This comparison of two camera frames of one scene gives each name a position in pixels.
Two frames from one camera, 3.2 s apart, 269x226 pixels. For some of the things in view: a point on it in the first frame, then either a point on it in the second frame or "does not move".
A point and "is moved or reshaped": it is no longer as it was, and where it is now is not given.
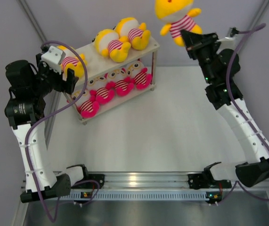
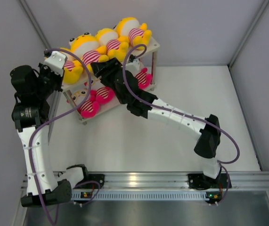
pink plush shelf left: x=87 y=104 does not move
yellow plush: x=180 y=13 to x=85 y=46
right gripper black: x=199 y=41 to x=99 y=69
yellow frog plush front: x=73 y=62 is moved or reshaped
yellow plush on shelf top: x=129 y=29 does not move
